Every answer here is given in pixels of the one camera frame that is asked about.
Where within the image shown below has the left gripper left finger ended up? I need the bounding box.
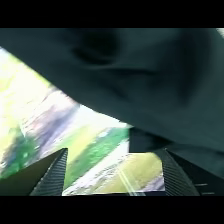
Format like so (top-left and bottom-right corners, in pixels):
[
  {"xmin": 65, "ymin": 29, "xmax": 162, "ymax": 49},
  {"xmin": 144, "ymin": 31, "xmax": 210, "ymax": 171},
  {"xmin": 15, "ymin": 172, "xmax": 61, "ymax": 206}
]
[{"xmin": 0, "ymin": 147, "xmax": 69, "ymax": 197}]

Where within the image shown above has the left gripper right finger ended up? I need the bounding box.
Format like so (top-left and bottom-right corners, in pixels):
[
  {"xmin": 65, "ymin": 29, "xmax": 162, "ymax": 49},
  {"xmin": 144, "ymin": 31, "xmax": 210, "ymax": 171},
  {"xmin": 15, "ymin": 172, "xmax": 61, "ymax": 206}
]
[{"xmin": 153, "ymin": 148, "xmax": 224, "ymax": 197}]

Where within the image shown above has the dark green shirt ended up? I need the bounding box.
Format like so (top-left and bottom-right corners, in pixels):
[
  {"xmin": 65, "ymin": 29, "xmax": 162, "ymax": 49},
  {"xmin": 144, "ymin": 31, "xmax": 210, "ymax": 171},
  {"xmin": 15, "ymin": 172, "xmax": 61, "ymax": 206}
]
[{"xmin": 0, "ymin": 27, "xmax": 224, "ymax": 180}]

